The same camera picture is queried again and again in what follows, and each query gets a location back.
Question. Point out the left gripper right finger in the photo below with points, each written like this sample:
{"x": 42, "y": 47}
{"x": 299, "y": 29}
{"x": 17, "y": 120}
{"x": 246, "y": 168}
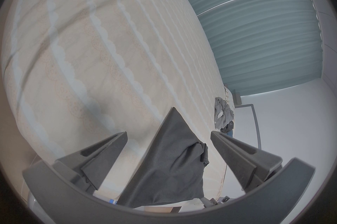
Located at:
{"x": 244, "y": 165}

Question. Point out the grey garment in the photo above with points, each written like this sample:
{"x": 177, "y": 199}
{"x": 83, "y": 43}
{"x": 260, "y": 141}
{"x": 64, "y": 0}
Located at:
{"x": 222, "y": 112}

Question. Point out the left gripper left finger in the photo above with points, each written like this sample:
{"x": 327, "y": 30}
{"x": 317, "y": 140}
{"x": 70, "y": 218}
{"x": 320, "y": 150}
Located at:
{"x": 94, "y": 165}

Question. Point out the white printed pillow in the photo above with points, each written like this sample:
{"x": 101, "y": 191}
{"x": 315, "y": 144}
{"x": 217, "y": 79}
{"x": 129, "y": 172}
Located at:
{"x": 229, "y": 98}

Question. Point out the bed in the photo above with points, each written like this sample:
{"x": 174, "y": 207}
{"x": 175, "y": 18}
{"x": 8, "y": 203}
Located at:
{"x": 79, "y": 46}

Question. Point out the grey bedside table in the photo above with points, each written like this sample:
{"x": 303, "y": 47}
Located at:
{"x": 237, "y": 98}

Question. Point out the black shiny garment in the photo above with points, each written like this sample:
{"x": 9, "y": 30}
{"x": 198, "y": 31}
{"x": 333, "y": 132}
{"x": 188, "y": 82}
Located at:
{"x": 227, "y": 126}

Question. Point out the black T-shirt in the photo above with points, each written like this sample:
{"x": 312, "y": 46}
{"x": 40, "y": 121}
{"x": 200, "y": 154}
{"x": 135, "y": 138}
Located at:
{"x": 171, "y": 165}

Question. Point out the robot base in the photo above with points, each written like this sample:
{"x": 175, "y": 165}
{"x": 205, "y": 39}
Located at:
{"x": 112, "y": 201}

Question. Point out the dark blue garment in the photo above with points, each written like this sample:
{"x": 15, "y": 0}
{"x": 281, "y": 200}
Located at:
{"x": 231, "y": 134}

